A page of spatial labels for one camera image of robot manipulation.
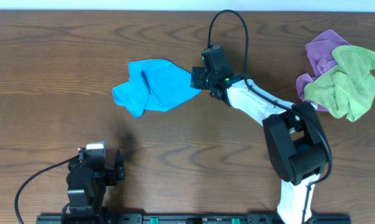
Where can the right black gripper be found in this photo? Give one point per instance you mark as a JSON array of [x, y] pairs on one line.
[[196, 75]]

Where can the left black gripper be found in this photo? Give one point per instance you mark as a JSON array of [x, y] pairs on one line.
[[117, 172]]

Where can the blue cloth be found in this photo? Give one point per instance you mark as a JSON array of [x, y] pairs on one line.
[[154, 84]]

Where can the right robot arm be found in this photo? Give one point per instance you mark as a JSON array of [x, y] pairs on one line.
[[296, 143]]

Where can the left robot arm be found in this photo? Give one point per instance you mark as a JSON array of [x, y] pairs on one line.
[[87, 181]]

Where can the purple cloth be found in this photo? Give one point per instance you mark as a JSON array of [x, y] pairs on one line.
[[319, 55]]

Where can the green cloth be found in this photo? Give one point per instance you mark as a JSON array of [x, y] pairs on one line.
[[347, 89]]

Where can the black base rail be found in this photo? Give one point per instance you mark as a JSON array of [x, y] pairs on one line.
[[136, 218]]

